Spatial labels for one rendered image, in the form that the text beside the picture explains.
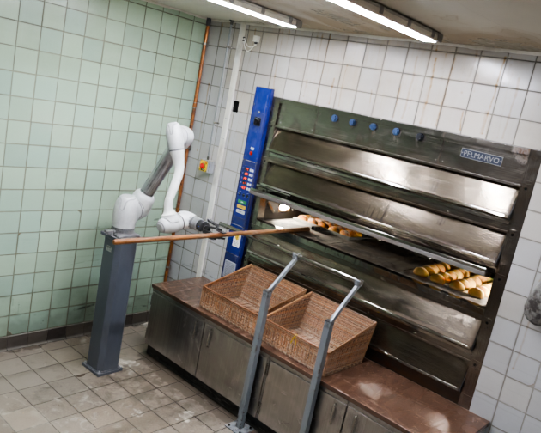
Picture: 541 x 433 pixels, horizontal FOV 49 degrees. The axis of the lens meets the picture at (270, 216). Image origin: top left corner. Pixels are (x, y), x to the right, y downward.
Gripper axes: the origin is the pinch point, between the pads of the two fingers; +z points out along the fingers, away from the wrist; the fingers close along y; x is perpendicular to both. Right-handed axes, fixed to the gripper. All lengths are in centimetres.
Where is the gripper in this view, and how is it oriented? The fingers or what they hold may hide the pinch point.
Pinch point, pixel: (221, 234)
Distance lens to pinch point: 377.0
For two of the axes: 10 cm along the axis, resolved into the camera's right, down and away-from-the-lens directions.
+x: -6.6, 0.2, -7.5
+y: -2.0, 9.6, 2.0
